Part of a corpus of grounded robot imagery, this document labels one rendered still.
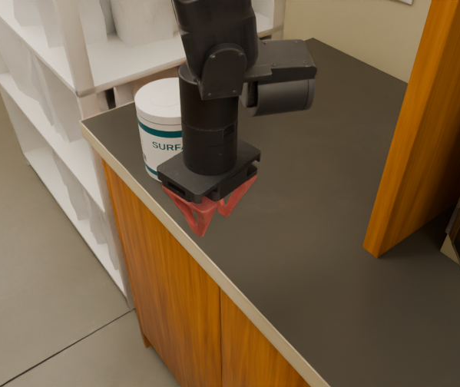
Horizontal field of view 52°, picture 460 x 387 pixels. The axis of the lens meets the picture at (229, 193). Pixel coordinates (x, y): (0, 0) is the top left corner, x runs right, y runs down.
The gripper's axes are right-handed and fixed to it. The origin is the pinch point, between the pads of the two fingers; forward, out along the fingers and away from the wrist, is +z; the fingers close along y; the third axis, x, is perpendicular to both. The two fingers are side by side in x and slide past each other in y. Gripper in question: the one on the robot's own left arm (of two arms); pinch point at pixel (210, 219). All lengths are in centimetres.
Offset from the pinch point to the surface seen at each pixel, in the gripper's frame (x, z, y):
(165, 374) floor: 38, 110, 17
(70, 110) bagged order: 105, 47, 40
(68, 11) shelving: 66, -1, 25
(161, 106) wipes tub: 25.2, 1.3, 14.7
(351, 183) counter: -1.4, 15.7, 35.6
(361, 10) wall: 27, 4, 84
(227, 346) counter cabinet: 4.1, 43.9, 8.5
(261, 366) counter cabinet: -5.5, 37.0, 6.5
